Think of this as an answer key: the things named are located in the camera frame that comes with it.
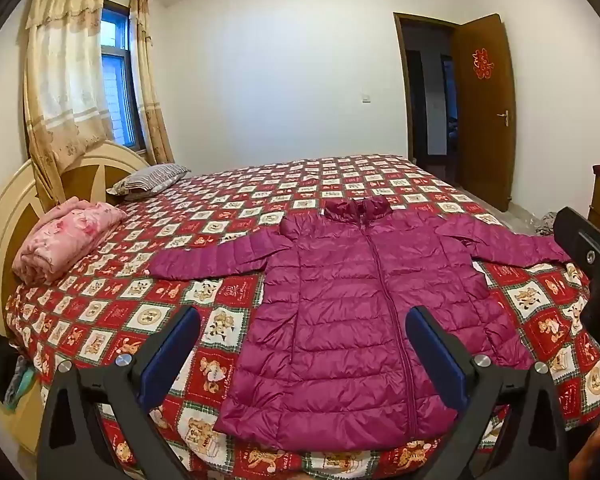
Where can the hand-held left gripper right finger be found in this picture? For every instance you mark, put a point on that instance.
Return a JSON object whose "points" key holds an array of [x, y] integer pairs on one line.
{"points": [[440, 360]]}

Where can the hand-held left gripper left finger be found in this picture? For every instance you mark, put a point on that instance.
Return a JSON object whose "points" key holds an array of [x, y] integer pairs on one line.
{"points": [[172, 360]]}

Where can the magenta puffer jacket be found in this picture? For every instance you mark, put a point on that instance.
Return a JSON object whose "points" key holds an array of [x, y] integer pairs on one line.
{"points": [[340, 310]]}

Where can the clothes pile on floor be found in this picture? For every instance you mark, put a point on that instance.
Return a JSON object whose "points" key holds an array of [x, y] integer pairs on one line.
{"points": [[547, 224]]}

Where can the red bear print bedspread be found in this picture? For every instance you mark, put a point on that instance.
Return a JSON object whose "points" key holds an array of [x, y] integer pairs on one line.
{"points": [[130, 310]]}

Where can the pink folded quilt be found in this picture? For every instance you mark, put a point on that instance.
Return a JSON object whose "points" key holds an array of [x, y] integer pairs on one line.
{"points": [[65, 240]]}

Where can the dark bedside clutter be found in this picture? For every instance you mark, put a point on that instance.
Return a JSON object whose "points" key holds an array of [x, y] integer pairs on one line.
{"points": [[0, 367]]}

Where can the striped pillow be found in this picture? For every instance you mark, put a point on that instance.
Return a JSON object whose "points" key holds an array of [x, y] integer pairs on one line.
{"points": [[150, 177]]}

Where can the brown wooden door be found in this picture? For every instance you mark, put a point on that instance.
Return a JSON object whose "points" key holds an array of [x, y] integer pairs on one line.
{"points": [[482, 135]]}

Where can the cream wooden headboard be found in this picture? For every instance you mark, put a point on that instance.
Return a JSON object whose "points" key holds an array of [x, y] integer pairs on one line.
{"points": [[10, 210]]}

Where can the red paper door decoration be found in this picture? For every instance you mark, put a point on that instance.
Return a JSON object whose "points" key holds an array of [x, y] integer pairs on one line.
{"points": [[483, 65]]}

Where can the narrow beige floral curtain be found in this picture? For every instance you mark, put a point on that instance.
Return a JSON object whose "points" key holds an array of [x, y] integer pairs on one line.
{"points": [[150, 100]]}

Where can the window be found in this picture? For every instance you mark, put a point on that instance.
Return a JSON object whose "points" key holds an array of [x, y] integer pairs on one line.
{"points": [[120, 75]]}

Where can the wide beige floral curtain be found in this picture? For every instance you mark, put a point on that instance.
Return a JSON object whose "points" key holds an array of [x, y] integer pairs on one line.
{"points": [[60, 85]]}

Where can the dark wooden door frame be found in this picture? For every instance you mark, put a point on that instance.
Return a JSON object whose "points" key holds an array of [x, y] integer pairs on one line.
{"points": [[401, 85]]}

